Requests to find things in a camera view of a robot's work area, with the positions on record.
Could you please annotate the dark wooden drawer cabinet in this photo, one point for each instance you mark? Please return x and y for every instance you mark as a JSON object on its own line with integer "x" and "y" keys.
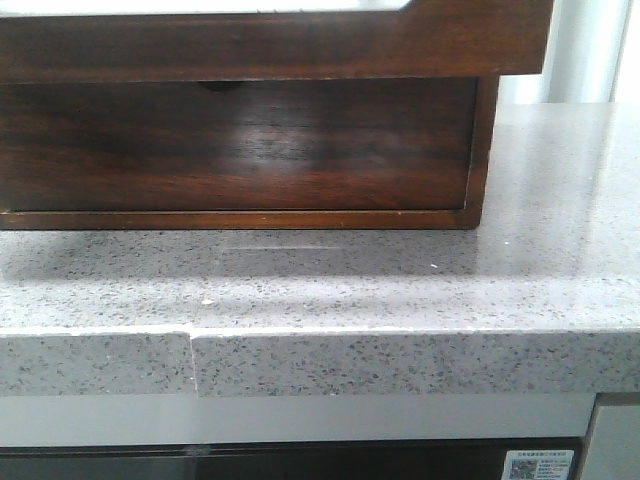
{"x": 482, "y": 150}

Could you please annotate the white plastic drawer handle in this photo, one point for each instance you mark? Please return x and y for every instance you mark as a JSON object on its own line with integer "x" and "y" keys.
{"x": 312, "y": 6}

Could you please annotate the wooden drawer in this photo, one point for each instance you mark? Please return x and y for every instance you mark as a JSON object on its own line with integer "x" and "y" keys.
{"x": 300, "y": 150}
{"x": 423, "y": 39}

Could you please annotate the white QR code sticker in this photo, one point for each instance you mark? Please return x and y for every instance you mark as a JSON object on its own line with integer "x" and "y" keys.
{"x": 537, "y": 464}

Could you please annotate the dark appliance under counter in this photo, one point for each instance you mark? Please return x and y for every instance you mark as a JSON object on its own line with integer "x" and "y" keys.
{"x": 380, "y": 459}

